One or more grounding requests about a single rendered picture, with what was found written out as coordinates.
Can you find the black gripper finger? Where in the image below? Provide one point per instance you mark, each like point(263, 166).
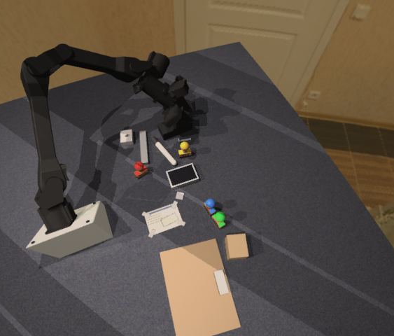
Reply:
point(182, 102)
point(185, 117)

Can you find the yellow rubber stamp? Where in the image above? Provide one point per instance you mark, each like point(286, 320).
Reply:
point(185, 150)

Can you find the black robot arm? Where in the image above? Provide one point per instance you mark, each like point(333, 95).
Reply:
point(54, 210)

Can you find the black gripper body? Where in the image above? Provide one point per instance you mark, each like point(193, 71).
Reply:
point(174, 114)

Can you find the grey flat bar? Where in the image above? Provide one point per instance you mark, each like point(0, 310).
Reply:
point(144, 152)

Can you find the red rubber stamp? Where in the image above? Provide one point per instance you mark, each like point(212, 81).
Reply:
point(141, 170)

